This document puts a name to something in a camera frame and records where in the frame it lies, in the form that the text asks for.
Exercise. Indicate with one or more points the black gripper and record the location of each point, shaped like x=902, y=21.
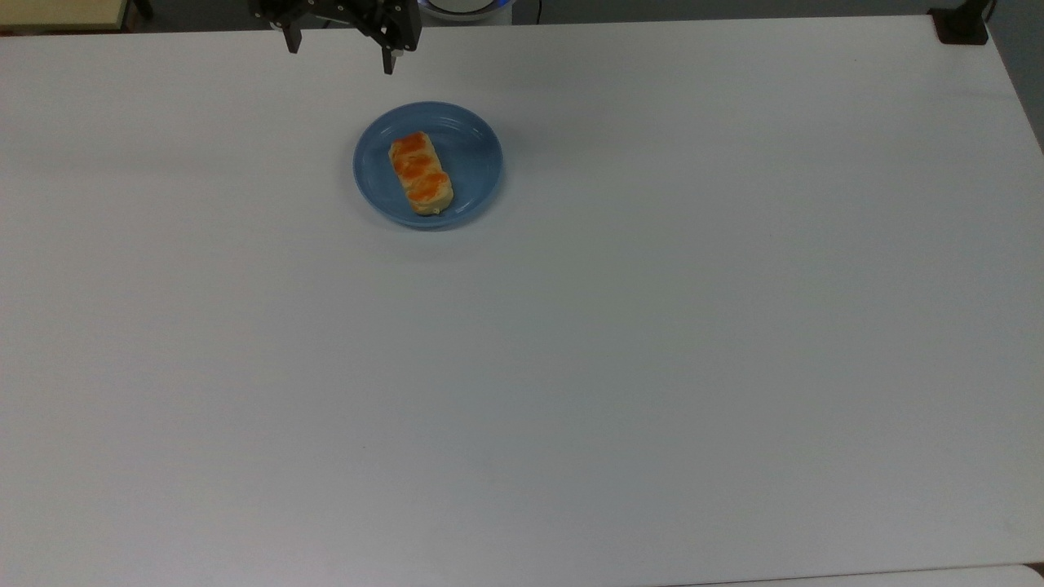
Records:
x=342, y=10

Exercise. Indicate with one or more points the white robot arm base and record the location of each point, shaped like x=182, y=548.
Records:
x=463, y=7

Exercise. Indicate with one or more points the orange glazed bread loaf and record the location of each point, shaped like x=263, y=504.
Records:
x=421, y=173

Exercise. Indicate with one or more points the blue round plate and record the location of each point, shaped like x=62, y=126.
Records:
x=473, y=163

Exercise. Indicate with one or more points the wooden side table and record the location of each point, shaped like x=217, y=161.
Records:
x=61, y=14

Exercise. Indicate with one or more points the black table clamp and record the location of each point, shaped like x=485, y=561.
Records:
x=962, y=24

